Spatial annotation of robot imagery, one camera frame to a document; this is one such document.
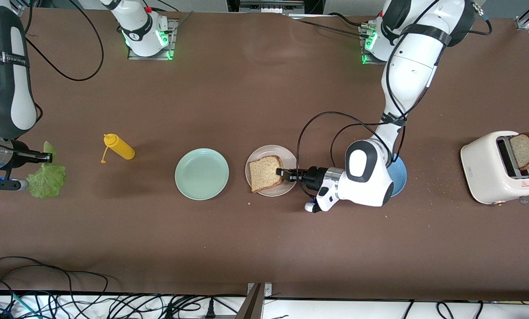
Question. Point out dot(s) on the black power plug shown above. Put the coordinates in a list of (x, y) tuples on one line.
[(210, 312)]

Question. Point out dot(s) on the yellow squeeze bottle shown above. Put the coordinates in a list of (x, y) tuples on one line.
[(122, 149)]

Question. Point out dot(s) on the mint green plate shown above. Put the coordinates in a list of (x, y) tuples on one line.
[(202, 174)]

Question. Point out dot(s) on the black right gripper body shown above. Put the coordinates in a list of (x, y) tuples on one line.
[(21, 158)]

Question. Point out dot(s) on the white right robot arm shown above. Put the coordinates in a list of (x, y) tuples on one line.
[(7, 88)]

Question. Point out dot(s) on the grey metal bar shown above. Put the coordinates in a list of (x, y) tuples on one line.
[(252, 308)]

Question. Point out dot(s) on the green lettuce leaf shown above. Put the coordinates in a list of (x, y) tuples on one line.
[(47, 181)]

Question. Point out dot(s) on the white toaster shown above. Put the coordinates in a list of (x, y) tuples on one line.
[(483, 170)]

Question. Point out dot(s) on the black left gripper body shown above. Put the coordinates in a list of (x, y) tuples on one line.
[(313, 175)]

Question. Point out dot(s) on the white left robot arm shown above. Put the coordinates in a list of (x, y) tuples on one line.
[(417, 66)]

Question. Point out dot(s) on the brown bread slice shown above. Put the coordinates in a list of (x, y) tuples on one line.
[(526, 150), (264, 173)]

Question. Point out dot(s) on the beige plate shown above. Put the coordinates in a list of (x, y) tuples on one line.
[(264, 150)]

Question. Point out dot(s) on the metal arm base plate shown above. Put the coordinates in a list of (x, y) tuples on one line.
[(133, 55), (370, 63)]

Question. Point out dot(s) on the black equipment box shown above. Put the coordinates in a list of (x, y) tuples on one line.
[(246, 5)]

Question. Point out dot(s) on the blue plate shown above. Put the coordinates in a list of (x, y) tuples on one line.
[(399, 175)]

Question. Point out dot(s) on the small metal bracket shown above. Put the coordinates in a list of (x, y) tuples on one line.
[(268, 290)]

